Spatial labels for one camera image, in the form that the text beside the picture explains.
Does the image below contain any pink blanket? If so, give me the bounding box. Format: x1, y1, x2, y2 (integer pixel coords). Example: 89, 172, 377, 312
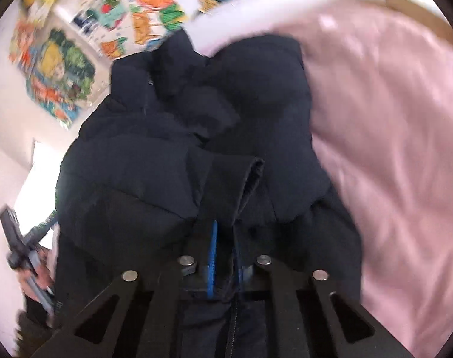
297, 0, 453, 358

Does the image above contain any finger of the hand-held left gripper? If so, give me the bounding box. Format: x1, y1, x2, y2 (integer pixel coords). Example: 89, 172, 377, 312
25, 219, 59, 247

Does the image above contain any wooden bed frame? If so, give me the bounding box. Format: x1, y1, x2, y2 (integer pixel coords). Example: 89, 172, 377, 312
383, 0, 453, 40

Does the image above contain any bright window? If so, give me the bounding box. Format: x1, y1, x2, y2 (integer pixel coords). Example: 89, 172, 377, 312
16, 138, 63, 230

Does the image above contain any person's left hand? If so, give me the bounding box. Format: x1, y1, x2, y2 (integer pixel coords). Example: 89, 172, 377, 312
21, 250, 56, 306

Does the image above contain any black puffer jacket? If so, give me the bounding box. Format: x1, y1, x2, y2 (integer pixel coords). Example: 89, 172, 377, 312
53, 30, 363, 358

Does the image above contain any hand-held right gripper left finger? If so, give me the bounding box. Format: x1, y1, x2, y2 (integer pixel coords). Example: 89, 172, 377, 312
29, 220, 219, 358

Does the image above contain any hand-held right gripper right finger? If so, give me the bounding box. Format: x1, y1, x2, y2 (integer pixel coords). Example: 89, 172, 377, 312
235, 245, 415, 358

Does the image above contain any group of colourful wall drawings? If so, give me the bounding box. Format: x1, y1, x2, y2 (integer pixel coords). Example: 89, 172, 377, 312
8, 0, 391, 129

